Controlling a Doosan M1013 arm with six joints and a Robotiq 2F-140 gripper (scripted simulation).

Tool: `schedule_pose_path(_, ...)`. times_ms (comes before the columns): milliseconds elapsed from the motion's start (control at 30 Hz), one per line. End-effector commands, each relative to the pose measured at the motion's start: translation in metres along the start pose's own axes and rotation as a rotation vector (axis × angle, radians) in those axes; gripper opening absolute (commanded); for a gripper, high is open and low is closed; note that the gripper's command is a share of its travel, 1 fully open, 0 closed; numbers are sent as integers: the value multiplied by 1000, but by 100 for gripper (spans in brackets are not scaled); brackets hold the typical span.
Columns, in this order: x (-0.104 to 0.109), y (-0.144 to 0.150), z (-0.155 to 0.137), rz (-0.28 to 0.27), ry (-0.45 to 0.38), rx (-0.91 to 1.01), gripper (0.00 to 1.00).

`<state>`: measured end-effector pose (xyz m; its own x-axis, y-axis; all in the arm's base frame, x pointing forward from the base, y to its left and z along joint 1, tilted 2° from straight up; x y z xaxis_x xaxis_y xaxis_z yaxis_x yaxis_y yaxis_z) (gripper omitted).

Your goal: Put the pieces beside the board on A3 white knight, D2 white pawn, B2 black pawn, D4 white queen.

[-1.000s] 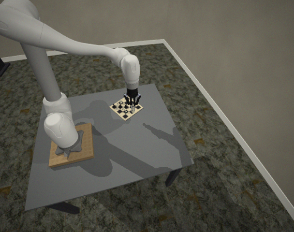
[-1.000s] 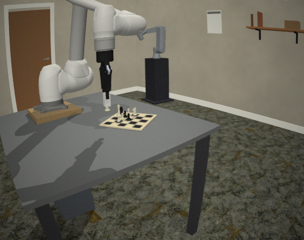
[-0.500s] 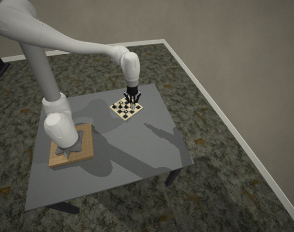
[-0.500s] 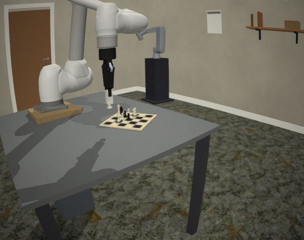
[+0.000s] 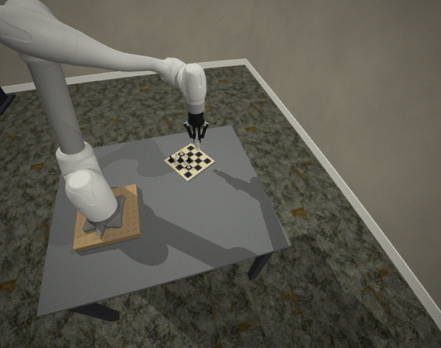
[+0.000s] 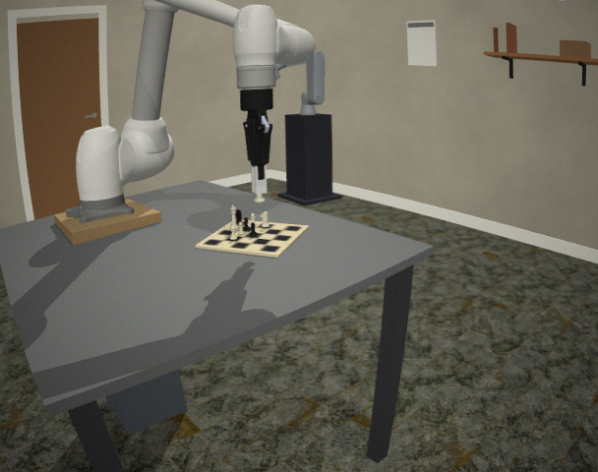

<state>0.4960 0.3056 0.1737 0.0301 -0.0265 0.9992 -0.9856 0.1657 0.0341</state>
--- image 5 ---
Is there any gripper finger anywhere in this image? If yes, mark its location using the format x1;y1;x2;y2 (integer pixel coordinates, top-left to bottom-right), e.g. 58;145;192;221
197;122;209;149
184;121;197;149

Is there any black and cream chessboard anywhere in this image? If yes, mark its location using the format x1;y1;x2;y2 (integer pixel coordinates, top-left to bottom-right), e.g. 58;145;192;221
165;144;215;182

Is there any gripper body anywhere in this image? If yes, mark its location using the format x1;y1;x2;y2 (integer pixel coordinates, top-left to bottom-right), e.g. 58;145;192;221
188;112;205;128

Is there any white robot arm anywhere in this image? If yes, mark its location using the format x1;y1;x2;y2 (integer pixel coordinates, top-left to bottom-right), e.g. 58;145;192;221
0;0;206;237

